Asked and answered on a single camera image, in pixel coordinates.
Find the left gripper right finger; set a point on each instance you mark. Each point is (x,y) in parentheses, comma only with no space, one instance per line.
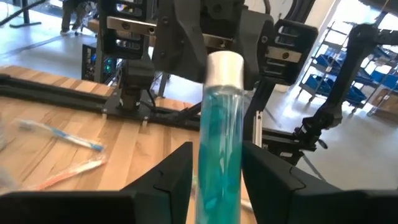
(311,208)

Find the blue toothbrush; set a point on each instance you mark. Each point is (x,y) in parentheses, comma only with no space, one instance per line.
(71,138)

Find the orange toothbrush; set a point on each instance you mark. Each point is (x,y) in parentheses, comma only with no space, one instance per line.
(71,172)

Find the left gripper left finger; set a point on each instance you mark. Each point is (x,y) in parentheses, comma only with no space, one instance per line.
(93,208)

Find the black metal stand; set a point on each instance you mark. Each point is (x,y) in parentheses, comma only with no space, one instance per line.
(23,12)

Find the blue mouthwash bottle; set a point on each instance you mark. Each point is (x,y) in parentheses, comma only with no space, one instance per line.
(220,140)

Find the black jointed support arm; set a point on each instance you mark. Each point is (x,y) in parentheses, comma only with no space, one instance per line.
(351,77)

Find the person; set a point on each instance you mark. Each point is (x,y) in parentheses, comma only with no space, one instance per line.
(66,15)

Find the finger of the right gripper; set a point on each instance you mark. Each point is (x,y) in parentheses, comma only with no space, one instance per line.
(256,43)
(180,40)

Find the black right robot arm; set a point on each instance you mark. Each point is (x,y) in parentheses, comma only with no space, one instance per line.
(136,81)

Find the brown cardboard box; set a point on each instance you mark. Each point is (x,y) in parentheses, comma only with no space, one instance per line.
(384,101)

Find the metal rack with blue bins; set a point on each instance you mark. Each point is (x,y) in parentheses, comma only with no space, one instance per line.
(314,81)

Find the black computer tower with lights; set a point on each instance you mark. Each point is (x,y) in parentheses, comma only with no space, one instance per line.
(90,62)

